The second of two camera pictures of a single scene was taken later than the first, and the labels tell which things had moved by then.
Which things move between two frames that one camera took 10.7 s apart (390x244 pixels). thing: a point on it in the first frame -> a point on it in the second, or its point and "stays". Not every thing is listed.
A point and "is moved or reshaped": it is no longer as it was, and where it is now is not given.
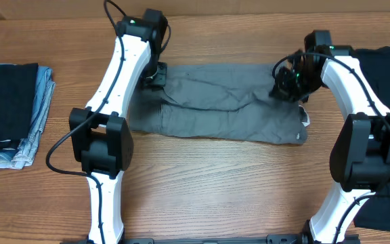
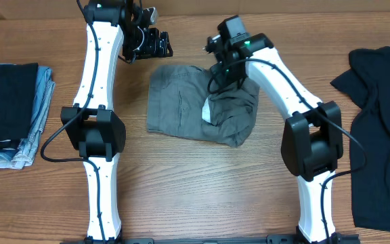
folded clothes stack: (25, 154) stays
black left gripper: (158, 78) -> (161, 43)
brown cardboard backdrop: (95, 9) stays
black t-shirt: (388, 211) stays
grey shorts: (219, 102) is moved or reshaped
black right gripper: (284, 87) -> (223, 72)
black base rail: (270, 239) stays
